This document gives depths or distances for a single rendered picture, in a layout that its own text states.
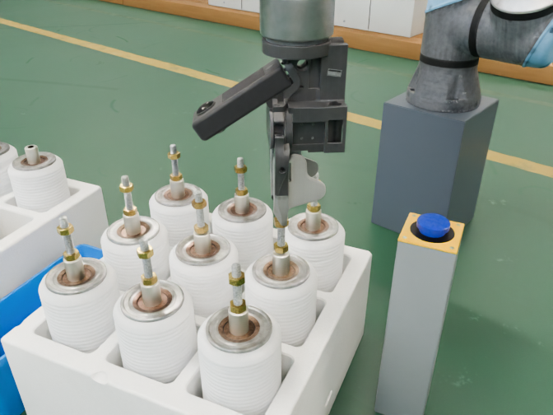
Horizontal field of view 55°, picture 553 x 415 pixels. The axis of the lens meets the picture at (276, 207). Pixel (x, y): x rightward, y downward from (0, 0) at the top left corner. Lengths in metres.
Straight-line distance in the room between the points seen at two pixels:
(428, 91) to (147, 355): 0.75
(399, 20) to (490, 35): 1.77
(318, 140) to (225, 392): 0.30
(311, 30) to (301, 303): 0.33
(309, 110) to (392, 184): 0.68
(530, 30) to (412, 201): 0.41
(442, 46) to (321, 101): 0.57
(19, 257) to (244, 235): 0.40
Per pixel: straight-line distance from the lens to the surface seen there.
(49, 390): 0.79
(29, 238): 1.00
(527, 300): 1.15
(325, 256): 0.76
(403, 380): 0.81
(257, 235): 0.80
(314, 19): 0.53
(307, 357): 0.68
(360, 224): 1.28
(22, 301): 0.99
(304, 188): 0.60
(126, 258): 0.77
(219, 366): 0.60
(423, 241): 0.66
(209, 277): 0.71
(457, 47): 1.11
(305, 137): 0.58
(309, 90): 0.57
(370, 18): 2.91
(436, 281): 0.68
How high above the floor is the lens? 0.67
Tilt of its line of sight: 30 degrees down
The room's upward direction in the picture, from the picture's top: straight up
